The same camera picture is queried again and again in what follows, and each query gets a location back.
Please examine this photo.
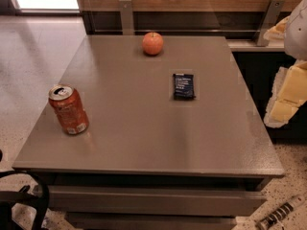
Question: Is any grey table drawer unit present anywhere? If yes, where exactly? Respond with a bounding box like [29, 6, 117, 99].
[40, 173, 266, 230]

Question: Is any red apple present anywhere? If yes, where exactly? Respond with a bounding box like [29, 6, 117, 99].
[142, 32, 164, 56]

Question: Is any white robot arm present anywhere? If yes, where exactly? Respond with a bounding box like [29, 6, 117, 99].
[264, 0, 307, 128]

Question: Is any metal bracket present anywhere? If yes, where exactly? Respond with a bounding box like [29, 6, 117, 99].
[255, 0, 285, 47]
[119, 0, 134, 35]

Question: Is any left metal bracket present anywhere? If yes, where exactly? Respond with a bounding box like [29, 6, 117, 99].
[119, 0, 134, 35]

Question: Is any dark blue snack packet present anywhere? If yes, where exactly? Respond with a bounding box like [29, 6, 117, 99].
[173, 74, 196, 100]

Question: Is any orange soda can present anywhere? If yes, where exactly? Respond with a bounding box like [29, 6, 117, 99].
[48, 84, 89, 135]

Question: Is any black chair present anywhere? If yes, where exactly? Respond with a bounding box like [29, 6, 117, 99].
[0, 149, 51, 230]

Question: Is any black white striped tool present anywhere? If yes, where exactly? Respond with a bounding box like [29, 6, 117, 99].
[256, 195, 305, 230]

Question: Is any right metal bracket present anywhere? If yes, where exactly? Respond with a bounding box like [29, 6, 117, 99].
[255, 0, 285, 47]

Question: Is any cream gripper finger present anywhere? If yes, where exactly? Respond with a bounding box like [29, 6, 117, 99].
[263, 16, 289, 41]
[264, 60, 307, 128]

